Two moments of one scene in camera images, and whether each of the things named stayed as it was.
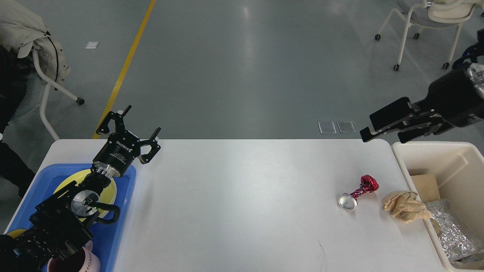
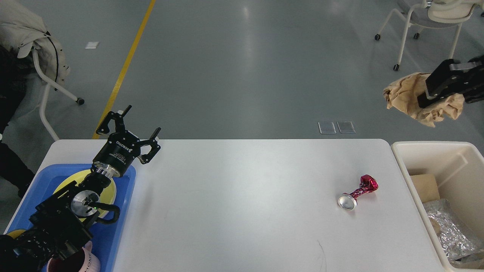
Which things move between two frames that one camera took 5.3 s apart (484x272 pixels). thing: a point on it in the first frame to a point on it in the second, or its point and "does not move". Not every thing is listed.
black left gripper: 118,153 does not move
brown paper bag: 427,186 does not move
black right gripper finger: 399,112 to 453,76
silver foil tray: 456,241 does not move
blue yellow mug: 15,233 does not move
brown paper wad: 405,205 to 402,93
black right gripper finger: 436,128 to 473,95
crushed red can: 348,201 does not move
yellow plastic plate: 107,196 does not move
